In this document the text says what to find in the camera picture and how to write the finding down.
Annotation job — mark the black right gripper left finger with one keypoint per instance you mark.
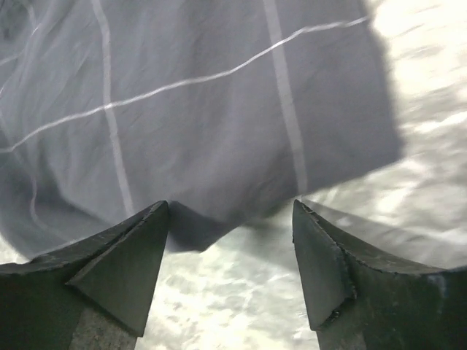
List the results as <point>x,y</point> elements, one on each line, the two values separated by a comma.
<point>93,294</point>

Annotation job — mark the dark grey checked pillowcase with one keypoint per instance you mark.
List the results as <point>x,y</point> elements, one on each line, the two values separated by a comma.
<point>224,109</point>

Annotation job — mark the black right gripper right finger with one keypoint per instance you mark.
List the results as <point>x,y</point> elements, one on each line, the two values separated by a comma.
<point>360,297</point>

